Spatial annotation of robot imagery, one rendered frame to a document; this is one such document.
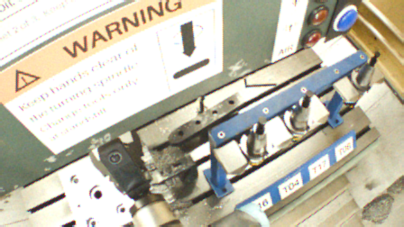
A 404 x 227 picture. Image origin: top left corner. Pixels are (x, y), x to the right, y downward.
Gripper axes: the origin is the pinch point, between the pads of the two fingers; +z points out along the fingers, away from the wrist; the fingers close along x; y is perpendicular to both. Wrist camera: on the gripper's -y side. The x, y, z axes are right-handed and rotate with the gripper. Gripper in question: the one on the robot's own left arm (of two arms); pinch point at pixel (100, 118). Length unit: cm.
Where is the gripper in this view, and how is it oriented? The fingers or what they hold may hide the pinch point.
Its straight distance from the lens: 64.0
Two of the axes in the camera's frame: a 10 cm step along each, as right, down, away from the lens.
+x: 8.5, -4.8, 2.2
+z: -5.2, -7.4, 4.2
